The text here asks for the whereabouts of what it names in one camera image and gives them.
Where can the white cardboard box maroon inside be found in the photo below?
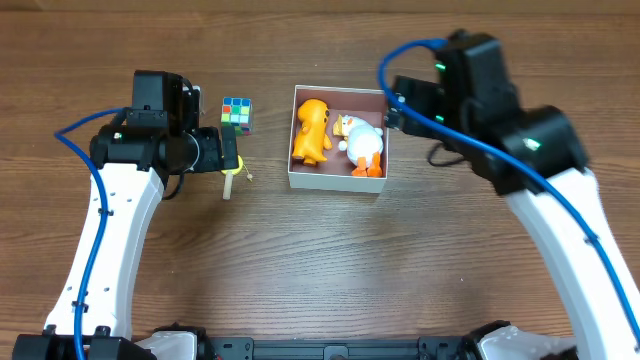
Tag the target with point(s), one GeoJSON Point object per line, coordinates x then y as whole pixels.
{"type": "Point", "coordinates": [336, 172]}

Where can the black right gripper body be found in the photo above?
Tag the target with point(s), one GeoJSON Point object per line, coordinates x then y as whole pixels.
{"type": "Point", "coordinates": [400, 103]}

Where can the multicoloured puzzle cube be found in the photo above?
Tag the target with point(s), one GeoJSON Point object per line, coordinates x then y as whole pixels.
{"type": "Point", "coordinates": [236, 112]}

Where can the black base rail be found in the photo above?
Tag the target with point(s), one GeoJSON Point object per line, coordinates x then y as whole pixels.
{"type": "Point", "coordinates": [330, 349]}

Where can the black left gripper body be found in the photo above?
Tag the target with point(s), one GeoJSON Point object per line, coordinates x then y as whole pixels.
{"type": "Point", "coordinates": [229, 148]}

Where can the orange dinosaur toy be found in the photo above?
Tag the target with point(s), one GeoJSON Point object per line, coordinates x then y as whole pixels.
{"type": "Point", "coordinates": [312, 139]}

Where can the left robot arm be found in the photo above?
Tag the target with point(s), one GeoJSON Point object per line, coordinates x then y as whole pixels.
{"type": "Point", "coordinates": [131, 160]}

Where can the white plush duck toy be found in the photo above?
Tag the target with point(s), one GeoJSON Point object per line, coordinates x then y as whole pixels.
{"type": "Point", "coordinates": [362, 143]}

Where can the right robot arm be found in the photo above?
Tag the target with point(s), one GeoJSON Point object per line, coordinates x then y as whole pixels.
{"type": "Point", "coordinates": [535, 161]}

